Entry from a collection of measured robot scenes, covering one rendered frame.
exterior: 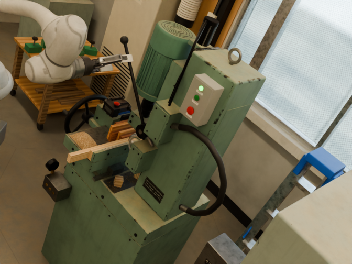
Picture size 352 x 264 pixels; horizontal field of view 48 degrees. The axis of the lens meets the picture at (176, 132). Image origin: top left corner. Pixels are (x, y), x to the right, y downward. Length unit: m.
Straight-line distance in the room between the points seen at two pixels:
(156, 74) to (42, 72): 0.47
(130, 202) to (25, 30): 2.78
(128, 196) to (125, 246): 0.22
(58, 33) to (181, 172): 0.70
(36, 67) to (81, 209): 0.83
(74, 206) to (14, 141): 1.25
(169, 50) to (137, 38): 1.75
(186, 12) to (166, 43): 1.55
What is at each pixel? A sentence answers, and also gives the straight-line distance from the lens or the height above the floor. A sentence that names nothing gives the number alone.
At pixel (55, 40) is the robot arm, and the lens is 1.38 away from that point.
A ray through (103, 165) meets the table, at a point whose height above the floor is 0.86.
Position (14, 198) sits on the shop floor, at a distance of 2.78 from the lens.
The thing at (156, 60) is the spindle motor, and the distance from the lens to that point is 1.64.
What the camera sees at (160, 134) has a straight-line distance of 1.52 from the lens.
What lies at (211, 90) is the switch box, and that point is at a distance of 1.36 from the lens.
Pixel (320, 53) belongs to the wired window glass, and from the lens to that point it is 2.80.
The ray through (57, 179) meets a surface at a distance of 2.05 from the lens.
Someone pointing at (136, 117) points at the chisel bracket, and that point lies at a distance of 1.83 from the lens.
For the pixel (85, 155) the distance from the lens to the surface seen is 1.74.
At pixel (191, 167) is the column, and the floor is 1.12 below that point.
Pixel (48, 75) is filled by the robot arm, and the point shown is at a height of 1.30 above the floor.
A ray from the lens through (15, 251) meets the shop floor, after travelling 2.52.
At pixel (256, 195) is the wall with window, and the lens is 3.12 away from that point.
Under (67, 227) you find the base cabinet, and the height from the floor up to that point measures 0.37.
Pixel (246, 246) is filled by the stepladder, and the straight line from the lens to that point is 2.35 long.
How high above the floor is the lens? 2.02
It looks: 31 degrees down
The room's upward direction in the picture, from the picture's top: 25 degrees clockwise
